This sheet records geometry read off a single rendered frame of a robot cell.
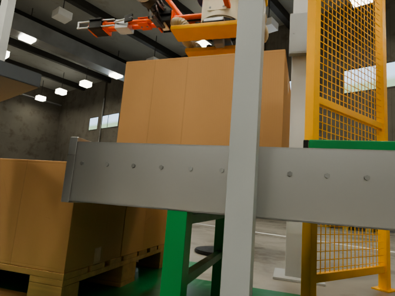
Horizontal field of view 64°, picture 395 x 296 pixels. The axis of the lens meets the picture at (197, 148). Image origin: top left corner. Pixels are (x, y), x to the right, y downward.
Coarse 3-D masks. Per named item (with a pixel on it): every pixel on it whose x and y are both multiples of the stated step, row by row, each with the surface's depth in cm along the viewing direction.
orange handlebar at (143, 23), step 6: (228, 0) 123; (228, 6) 126; (138, 18) 144; (144, 18) 143; (186, 18) 137; (192, 18) 137; (198, 18) 136; (108, 24) 148; (114, 24) 147; (132, 24) 145; (138, 24) 144; (144, 24) 143; (150, 24) 146; (114, 30) 152; (144, 30) 149
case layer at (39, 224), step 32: (0, 160) 128; (32, 160) 124; (0, 192) 125; (32, 192) 121; (0, 224) 122; (32, 224) 118; (64, 224) 115; (96, 224) 129; (128, 224) 155; (160, 224) 195; (0, 256) 120; (32, 256) 116; (64, 256) 112; (96, 256) 130
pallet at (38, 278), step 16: (128, 256) 156; (144, 256) 173; (160, 256) 196; (16, 272) 116; (32, 272) 115; (48, 272) 113; (80, 272) 120; (96, 272) 130; (112, 272) 152; (128, 272) 156; (0, 288) 128; (32, 288) 113; (48, 288) 112; (64, 288) 111
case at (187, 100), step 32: (128, 64) 122; (160, 64) 117; (192, 64) 113; (224, 64) 109; (128, 96) 119; (160, 96) 115; (192, 96) 111; (224, 96) 107; (288, 96) 123; (128, 128) 117; (160, 128) 112; (192, 128) 108; (224, 128) 105; (288, 128) 127
